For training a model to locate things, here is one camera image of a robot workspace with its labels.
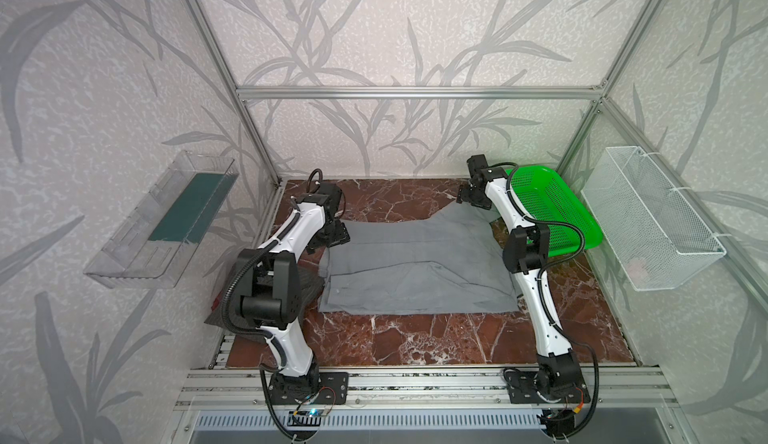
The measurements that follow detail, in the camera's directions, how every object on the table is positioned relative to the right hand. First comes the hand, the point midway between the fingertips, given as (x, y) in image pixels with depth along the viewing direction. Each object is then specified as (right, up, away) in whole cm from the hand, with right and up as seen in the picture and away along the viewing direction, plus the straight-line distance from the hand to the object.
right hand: (469, 192), depth 111 cm
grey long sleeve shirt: (-8, -23, -15) cm, 29 cm away
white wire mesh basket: (+29, -11, -48) cm, 58 cm away
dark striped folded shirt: (-52, -28, -25) cm, 64 cm away
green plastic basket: (+29, -1, +5) cm, 29 cm away
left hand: (-46, -14, -20) cm, 52 cm away
